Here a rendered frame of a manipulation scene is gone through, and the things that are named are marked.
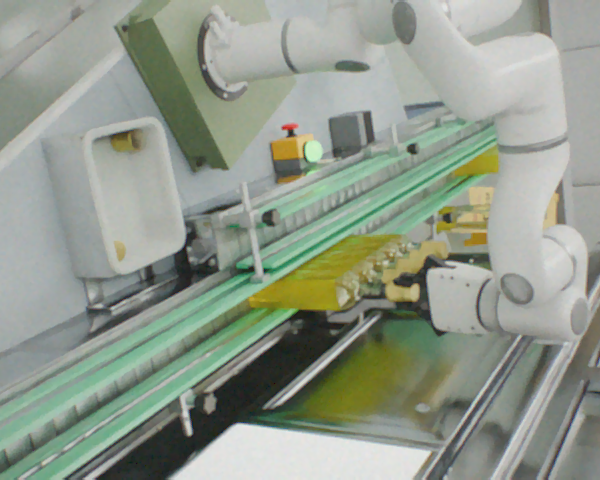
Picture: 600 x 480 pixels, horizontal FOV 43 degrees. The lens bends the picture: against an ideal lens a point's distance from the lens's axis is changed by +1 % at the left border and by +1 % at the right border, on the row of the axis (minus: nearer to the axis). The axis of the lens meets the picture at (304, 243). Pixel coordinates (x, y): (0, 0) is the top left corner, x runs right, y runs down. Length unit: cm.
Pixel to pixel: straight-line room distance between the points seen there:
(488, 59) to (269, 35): 50
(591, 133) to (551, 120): 619
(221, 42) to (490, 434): 78
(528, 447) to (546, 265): 24
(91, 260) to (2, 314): 15
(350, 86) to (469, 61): 113
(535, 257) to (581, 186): 631
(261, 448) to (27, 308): 40
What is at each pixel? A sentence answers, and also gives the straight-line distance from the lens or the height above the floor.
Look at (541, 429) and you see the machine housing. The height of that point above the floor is 141.
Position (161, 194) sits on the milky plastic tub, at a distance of 128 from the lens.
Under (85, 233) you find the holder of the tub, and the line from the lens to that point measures 119.
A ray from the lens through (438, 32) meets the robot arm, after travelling 92.
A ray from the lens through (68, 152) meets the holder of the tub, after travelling 117.
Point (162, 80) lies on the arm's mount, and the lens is 135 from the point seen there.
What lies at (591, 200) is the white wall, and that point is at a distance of 727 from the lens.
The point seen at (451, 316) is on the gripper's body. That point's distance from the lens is 115.
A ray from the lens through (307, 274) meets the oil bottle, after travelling 130.
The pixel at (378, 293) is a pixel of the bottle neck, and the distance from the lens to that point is 123.
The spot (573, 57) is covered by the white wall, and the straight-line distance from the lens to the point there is 710.
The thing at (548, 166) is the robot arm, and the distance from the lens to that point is 96.
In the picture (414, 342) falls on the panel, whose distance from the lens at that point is 135.
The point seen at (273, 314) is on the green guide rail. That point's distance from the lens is 131.
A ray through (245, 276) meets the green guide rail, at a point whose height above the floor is 91.
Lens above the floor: 168
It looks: 32 degrees down
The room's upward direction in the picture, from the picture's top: 89 degrees clockwise
